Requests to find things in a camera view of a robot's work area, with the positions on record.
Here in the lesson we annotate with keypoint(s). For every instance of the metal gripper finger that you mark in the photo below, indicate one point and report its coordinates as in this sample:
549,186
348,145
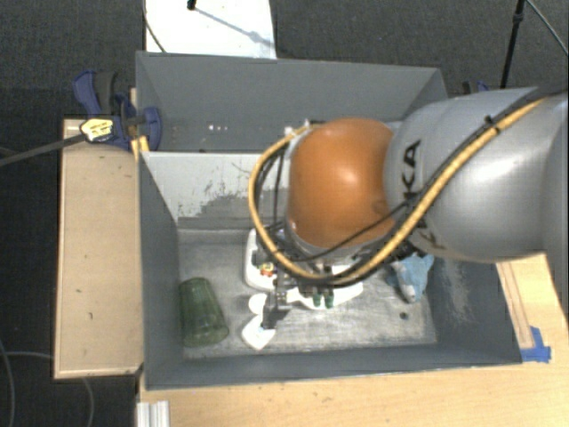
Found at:
269,316
282,303

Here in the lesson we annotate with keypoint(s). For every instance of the green clear cup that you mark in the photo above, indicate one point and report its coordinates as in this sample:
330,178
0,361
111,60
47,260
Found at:
202,311

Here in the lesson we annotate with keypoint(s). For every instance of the blue cloth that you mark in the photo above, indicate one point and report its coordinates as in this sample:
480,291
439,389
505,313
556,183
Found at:
413,276

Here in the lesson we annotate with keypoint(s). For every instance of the pale wood board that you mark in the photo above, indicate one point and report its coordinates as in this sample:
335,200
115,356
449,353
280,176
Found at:
98,260

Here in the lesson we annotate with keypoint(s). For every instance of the grey metal bin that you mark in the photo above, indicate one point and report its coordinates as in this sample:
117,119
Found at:
200,105

